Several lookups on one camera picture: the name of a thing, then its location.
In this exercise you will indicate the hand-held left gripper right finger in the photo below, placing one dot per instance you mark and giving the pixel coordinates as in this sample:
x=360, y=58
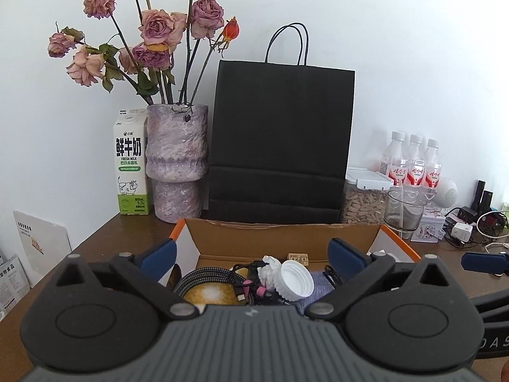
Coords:
x=346, y=258

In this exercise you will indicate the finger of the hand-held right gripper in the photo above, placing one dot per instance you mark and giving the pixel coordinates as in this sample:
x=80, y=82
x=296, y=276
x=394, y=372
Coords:
x=481, y=262

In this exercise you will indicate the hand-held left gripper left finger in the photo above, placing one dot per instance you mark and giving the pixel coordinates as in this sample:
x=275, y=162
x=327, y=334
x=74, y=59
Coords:
x=161, y=255

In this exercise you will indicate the grey blue fabric pouch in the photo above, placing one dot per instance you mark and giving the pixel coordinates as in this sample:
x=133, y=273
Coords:
x=321, y=286

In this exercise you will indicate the white ribbed plastic cap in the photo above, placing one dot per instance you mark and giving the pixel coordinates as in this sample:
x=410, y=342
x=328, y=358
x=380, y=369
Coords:
x=296, y=282

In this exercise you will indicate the yellow and white plush toy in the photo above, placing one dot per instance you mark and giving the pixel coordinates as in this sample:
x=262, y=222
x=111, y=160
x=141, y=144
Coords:
x=210, y=295

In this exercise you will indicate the orange edged cardboard box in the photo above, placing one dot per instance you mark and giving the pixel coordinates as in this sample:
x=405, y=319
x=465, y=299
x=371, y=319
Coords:
x=278, y=238

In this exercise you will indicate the white tissue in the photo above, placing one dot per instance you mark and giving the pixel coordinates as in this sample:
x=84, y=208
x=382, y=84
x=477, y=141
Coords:
x=269, y=272

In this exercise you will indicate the clear seed container white lid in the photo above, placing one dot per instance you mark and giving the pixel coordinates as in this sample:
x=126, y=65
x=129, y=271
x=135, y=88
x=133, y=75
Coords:
x=362, y=203

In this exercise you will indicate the white power adapter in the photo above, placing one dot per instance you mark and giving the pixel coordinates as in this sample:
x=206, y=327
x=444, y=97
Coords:
x=461, y=231

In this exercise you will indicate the black charger block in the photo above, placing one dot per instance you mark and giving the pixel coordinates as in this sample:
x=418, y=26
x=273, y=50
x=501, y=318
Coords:
x=467, y=213

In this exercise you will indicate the black rectangular device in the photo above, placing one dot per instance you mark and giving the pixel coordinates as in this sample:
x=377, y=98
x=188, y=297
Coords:
x=487, y=202

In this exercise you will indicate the floral tin box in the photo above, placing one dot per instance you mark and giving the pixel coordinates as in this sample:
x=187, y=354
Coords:
x=428, y=229

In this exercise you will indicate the white round speaker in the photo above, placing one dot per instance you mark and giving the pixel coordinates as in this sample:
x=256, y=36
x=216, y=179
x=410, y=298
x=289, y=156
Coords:
x=445, y=193

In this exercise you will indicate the clear drinking glass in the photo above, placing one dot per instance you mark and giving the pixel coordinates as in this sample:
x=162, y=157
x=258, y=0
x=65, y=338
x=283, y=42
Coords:
x=413, y=217

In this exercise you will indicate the white and green milk carton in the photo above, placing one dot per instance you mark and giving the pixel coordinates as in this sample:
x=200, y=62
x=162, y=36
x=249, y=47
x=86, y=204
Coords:
x=131, y=159

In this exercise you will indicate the mottled purple ceramic vase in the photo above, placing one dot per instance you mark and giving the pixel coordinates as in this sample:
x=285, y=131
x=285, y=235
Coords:
x=177, y=155

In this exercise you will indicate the red label water bottle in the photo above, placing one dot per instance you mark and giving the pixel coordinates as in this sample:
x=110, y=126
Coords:
x=391, y=163
x=432, y=169
x=414, y=167

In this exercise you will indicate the white card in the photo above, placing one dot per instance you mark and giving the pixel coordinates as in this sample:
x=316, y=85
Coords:
x=41, y=242

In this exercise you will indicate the black paper shopping bag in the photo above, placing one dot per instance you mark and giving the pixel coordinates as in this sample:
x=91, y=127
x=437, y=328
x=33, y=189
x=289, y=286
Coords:
x=282, y=135

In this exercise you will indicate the white printed packet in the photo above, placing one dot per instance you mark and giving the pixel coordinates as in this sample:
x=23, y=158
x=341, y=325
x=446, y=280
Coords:
x=12, y=286

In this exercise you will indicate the dried pink rose bouquet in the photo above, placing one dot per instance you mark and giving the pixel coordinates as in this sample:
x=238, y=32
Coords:
x=159, y=32

